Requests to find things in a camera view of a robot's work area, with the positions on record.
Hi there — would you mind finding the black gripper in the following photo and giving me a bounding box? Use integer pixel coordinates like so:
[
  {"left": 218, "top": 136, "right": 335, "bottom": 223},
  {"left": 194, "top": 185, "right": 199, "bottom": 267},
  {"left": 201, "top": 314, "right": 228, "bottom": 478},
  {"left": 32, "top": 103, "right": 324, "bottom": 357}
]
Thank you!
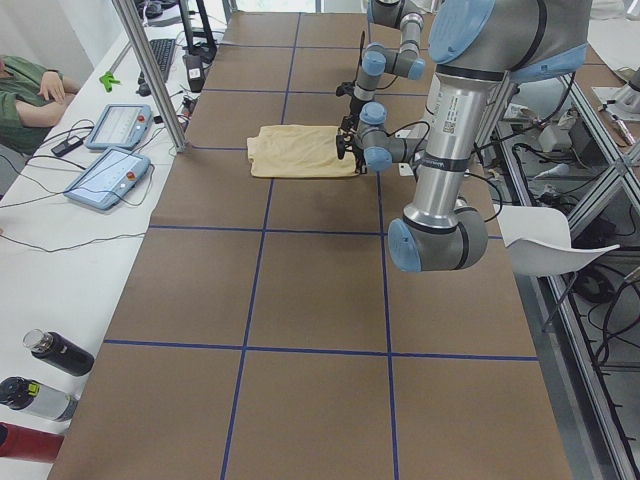
[
  {"left": 347, "top": 134, "right": 368, "bottom": 173},
  {"left": 340, "top": 97, "right": 369, "bottom": 134}
]

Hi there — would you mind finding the far blue teach pendant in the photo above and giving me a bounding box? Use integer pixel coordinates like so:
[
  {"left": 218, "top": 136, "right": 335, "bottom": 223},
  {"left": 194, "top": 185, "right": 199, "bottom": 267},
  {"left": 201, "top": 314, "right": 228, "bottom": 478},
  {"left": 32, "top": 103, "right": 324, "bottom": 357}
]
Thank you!
[{"left": 84, "top": 104, "right": 153, "bottom": 151}]

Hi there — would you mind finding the black keyboard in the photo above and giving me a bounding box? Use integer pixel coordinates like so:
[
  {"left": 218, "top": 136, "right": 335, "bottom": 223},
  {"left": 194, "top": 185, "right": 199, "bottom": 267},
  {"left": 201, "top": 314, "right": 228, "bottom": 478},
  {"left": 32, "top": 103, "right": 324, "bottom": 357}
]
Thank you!
[{"left": 149, "top": 38, "right": 176, "bottom": 82}]

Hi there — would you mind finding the near blue teach pendant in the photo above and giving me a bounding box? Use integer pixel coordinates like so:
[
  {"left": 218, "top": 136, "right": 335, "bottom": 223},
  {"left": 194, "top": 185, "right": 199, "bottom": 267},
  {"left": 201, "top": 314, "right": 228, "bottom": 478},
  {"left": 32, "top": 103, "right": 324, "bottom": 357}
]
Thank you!
[{"left": 63, "top": 147, "right": 151, "bottom": 211}]

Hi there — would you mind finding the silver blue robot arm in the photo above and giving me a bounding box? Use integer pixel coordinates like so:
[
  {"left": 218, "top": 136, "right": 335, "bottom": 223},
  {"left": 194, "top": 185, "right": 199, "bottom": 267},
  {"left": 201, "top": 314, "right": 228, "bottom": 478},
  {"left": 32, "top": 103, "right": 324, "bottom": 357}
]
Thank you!
[
  {"left": 342, "top": 1, "right": 592, "bottom": 272},
  {"left": 336, "top": 0, "right": 427, "bottom": 134}
]

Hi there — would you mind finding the aluminium frame post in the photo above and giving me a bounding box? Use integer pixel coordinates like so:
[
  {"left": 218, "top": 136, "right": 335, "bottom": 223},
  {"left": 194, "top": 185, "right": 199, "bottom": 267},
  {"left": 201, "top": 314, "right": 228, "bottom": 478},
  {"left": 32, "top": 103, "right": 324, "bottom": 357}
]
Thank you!
[{"left": 111, "top": 0, "right": 187, "bottom": 153}]

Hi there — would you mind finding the person in green shirt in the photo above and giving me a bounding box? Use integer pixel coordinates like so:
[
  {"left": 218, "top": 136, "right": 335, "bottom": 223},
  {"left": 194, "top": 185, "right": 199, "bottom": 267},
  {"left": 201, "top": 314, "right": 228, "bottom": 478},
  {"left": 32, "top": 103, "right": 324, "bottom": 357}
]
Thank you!
[{"left": 1, "top": 55, "right": 81, "bottom": 155}]

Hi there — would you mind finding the white pedestal column with base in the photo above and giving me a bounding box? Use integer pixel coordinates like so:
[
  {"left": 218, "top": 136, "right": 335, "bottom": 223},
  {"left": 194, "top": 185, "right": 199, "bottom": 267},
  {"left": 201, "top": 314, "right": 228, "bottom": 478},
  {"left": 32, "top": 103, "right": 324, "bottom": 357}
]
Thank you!
[{"left": 415, "top": 1, "right": 501, "bottom": 190}]

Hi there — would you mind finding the black water bottle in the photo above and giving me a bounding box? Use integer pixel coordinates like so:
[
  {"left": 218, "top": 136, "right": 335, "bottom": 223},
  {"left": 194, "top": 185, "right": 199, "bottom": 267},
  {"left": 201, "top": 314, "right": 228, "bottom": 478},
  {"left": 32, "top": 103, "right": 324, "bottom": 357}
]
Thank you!
[{"left": 23, "top": 329, "right": 94, "bottom": 377}]

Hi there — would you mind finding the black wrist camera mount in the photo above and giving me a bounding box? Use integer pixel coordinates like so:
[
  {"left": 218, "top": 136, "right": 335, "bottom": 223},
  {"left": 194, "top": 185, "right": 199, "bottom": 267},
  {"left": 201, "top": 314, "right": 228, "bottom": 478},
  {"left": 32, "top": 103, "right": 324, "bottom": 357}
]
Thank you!
[
  {"left": 335, "top": 81, "right": 355, "bottom": 97},
  {"left": 335, "top": 128, "right": 355, "bottom": 160}
]

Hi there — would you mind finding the black small device on table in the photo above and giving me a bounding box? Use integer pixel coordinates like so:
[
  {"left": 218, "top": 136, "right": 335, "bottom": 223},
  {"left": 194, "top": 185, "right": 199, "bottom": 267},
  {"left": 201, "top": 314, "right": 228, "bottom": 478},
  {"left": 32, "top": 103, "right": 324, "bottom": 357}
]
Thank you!
[{"left": 51, "top": 136, "right": 84, "bottom": 157}]

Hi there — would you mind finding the red bottle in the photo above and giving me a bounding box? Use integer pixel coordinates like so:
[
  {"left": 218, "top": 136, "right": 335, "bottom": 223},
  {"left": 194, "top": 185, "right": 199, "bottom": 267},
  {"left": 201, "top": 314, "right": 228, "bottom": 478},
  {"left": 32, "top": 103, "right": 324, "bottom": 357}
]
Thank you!
[{"left": 0, "top": 422, "right": 64, "bottom": 463}]

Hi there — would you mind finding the blue teach pendant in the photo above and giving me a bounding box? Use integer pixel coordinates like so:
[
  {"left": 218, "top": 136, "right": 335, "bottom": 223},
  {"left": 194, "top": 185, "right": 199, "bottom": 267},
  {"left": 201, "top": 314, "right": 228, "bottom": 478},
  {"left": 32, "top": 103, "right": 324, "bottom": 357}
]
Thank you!
[
  {"left": 84, "top": 104, "right": 153, "bottom": 151},
  {"left": 63, "top": 147, "right": 151, "bottom": 211}
]

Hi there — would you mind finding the white plastic chair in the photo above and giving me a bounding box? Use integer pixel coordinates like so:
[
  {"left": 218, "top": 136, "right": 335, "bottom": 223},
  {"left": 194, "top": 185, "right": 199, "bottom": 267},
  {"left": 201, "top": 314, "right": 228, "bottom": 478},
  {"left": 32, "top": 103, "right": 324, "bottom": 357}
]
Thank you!
[{"left": 497, "top": 205, "right": 620, "bottom": 277}]

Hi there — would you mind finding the grey bottle green cap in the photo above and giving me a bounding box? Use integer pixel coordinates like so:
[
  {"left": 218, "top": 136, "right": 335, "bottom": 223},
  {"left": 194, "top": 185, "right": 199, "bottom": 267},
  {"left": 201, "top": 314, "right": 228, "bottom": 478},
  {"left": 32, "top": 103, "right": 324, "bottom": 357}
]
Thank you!
[{"left": 1, "top": 377, "right": 78, "bottom": 422}]

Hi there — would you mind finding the yellow printed long-sleeve shirt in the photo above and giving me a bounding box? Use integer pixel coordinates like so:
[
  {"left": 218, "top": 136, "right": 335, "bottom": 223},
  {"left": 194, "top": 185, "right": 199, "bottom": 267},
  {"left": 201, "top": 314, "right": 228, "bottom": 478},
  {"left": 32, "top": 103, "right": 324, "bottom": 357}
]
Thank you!
[{"left": 246, "top": 125, "right": 357, "bottom": 179}]

